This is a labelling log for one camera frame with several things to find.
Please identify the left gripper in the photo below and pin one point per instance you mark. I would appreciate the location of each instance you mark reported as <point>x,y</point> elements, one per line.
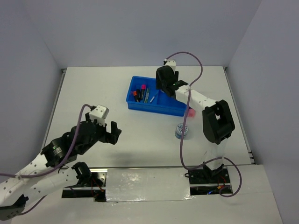
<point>116,132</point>

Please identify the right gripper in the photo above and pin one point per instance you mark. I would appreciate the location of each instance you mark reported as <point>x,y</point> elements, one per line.
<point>159,83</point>

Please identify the yellow pen refill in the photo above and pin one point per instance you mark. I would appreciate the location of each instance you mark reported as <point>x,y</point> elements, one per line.
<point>146,94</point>

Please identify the pink cap black highlighter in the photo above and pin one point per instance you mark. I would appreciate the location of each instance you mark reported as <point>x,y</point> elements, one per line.
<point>142,92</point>

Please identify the blue cap black highlighter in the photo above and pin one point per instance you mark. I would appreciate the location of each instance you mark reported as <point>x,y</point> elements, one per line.
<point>139,95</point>

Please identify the pink glue bottle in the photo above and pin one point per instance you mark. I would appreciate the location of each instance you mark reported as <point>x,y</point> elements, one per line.
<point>191,113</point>

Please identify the blue jar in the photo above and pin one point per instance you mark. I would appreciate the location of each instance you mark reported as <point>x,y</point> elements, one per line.
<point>181,131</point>

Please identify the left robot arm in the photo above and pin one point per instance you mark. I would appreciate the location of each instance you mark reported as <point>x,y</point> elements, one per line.
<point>44,174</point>

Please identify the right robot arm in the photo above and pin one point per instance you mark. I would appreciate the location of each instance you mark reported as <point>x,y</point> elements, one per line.
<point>217,121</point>

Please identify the blue compartment tray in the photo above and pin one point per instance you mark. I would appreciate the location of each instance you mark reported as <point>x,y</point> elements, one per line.
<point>161,104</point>

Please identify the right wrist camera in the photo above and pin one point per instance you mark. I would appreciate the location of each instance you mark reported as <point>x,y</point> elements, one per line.
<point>171,63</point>

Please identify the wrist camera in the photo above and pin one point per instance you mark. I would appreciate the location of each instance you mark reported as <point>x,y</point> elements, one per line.
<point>171,63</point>
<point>99,114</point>

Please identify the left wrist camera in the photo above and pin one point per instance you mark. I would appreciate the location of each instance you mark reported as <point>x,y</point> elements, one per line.
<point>99,114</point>

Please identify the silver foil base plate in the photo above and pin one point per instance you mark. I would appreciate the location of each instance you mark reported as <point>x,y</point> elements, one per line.
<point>147,185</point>

